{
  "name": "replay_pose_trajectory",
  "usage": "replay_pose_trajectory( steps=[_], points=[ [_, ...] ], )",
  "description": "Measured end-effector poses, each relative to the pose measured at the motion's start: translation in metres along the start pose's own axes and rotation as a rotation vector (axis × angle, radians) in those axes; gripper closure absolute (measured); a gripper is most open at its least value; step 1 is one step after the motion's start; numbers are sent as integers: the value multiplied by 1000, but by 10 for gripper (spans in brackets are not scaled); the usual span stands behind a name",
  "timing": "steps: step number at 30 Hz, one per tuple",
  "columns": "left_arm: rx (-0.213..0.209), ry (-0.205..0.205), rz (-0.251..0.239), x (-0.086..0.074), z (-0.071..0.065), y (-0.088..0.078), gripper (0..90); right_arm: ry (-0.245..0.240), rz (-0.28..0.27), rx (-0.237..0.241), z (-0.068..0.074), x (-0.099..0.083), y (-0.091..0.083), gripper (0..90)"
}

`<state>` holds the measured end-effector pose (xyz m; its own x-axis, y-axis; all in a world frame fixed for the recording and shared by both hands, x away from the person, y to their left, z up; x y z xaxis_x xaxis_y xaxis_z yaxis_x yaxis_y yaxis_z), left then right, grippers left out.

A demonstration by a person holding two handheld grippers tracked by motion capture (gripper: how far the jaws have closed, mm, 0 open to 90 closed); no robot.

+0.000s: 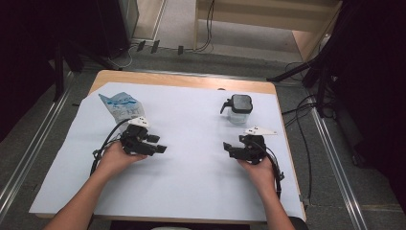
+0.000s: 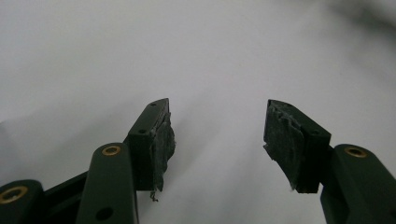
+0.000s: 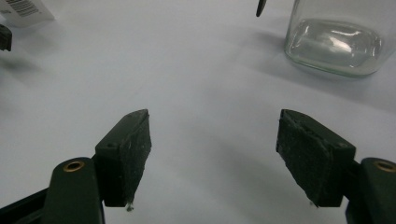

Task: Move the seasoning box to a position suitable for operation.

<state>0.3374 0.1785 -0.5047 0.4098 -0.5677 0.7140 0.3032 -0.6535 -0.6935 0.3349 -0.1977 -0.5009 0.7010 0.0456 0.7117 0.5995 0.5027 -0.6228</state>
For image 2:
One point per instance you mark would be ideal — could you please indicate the white table sheet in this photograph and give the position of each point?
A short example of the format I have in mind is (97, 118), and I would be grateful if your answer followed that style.
(186, 46)

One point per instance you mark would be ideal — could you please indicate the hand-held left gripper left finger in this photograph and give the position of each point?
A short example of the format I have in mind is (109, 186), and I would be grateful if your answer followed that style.
(146, 155)

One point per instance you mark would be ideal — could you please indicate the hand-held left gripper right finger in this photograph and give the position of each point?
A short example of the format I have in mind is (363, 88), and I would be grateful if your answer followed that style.
(289, 146)

